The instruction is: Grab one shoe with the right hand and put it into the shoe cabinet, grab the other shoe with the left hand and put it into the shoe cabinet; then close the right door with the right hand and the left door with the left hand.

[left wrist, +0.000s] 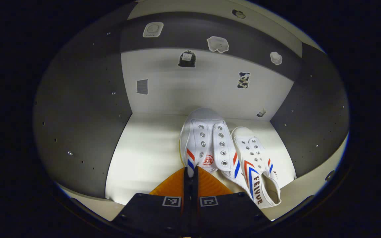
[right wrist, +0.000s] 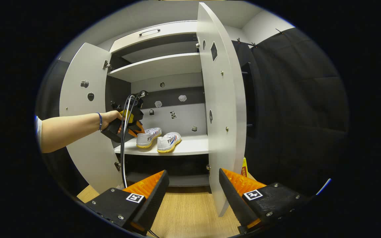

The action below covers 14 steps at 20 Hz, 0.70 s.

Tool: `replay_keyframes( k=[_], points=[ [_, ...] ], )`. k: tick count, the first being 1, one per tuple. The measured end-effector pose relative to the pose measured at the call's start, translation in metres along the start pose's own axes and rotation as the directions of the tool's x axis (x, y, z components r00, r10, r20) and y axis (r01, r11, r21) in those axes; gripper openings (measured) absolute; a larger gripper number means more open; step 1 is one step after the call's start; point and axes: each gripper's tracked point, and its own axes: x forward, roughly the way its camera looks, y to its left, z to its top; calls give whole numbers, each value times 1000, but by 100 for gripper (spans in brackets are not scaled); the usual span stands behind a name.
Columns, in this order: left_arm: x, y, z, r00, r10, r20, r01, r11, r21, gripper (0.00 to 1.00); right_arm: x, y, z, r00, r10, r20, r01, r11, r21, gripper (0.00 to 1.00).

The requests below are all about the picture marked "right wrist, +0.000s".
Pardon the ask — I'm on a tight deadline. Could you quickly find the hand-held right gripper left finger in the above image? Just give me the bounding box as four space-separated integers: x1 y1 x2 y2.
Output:
85 170 170 236

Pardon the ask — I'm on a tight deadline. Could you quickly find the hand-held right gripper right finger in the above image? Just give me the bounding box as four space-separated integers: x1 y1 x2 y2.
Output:
219 168 310 234

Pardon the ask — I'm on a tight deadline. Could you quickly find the white shoe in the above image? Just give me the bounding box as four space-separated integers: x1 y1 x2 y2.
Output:
157 132 182 153
136 128 162 148

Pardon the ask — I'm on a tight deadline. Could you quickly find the white cabinet door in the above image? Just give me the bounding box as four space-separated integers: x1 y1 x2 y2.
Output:
59 42 127 194
196 2 247 218

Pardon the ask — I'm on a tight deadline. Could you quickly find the black backdrop cloth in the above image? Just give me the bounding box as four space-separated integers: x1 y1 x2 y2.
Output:
35 27 350 199

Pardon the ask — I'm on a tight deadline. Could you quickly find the left hand-held gripper cable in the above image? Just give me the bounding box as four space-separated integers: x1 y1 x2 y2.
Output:
120 94 140 189

